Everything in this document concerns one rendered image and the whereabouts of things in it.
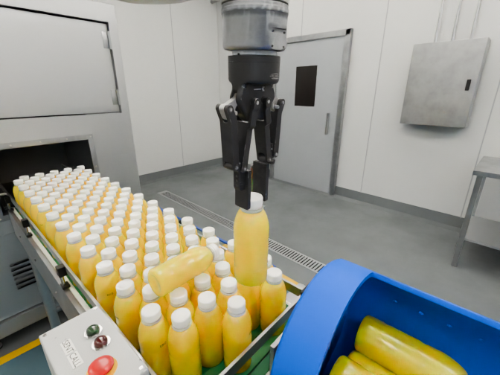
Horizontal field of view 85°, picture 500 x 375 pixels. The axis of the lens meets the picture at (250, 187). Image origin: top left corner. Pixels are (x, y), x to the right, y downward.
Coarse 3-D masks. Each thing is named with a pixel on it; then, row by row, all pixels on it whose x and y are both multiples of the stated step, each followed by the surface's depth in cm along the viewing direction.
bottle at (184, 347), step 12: (192, 324) 57; (168, 336) 56; (180, 336) 54; (192, 336) 55; (168, 348) 56; (180, 348) 54; (192, 348) 56; (180, 360) 55; (192, 360) 56; (180, 372) 56; (192, 372) 57
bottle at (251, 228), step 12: (240, 216) 48; (252, 216) 47; (264, 216) 48; (240, 228) 48; (252, 228) 47; (264, 228) 48; (240, 240) 48; (252, 240) 48; (264, 240) 49; (240, 252) 49; (252, 252) 49; (264, 252) 50; (240, 264) 51; (252, 264) 50; (264, 264) 51; (240, 276) 52; (252, 276) 51; (264, 276) 53
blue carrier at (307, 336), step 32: (320, 288) 41; (352, 288) 40; (384, 288) 51; (288, 320) 40; (320, 320) 38; (352, 320) 59; (384, 320) 55; (416, 320) 50; (448, 320) 46; (480, 320) 37; (288, 352) 38; (320, 352) 36; (448, 352) 48; (480, 352) 45
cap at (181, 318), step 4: (180, 308) 57; (184, 308) 57; (176, 312) 56; (180, 312) 56; (184, 312) 56; (188, 312) 56; (172, 316) 55; (176, 316) 55; (180, 316) 55; (184, 316) 55; (188, 316) 55; (172, 320) 54; (176, 320) 54; (180, 320) 54; (184, 320) 54; (188, 320) 55; (176, 324) 54; (180, 324) 54; (184, 324) 54; (188, 324) 55; (180, 328) 54
